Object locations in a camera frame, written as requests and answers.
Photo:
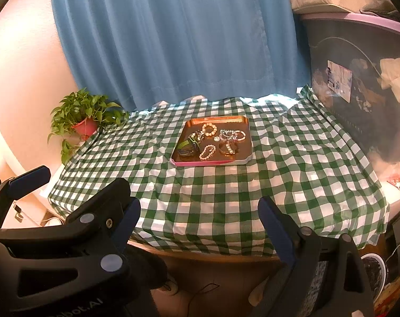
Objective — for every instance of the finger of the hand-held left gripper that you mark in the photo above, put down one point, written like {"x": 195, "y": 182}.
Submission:
{"x": 28, "y": 181}
{"x": 54, "y": 247}

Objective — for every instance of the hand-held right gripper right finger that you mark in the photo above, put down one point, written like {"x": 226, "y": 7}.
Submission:
{"x": 276, "y": 231}

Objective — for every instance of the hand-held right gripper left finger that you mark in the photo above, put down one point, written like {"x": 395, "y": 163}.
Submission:
{"x": 132, "y": 219}

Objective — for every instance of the orange metal tray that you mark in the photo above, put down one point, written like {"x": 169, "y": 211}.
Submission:
{"x": 242, "y": 156}

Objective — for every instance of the dark green bangle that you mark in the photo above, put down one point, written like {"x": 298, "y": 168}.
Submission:
{"x": 188, "y": 147}

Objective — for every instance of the gold bangle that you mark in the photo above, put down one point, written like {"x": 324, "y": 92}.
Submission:
{"x": 222, "y": 148}

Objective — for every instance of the green white checked tablecloth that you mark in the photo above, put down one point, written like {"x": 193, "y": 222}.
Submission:
{"x": 219, "y": 198}

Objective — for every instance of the green plant in red pot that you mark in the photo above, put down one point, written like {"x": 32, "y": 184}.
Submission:
{"x": 86, "y": 126}

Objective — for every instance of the white rimmed round bowl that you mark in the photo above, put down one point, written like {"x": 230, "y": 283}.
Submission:
{"x": 371, "y": 270}

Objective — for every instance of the red white packet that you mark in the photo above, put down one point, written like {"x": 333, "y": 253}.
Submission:
{"x": 398, "y": 183}

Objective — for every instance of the red yellow patterned cloth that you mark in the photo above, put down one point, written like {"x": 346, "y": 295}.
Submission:
{"x": 396, "y": 290}

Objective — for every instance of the white label sticker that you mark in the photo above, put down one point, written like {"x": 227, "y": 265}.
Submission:
{"x": 338, "y": 81}

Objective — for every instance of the grey storage box purple lid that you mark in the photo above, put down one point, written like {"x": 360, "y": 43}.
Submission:
{"x": 322, "y": 56}

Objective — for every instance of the blue curtain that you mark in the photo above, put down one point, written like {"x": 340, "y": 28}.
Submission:
{"x": 170, "y": 33}

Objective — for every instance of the white crumpled cloth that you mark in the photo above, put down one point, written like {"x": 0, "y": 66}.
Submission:
{"x": 396, "y": 72}

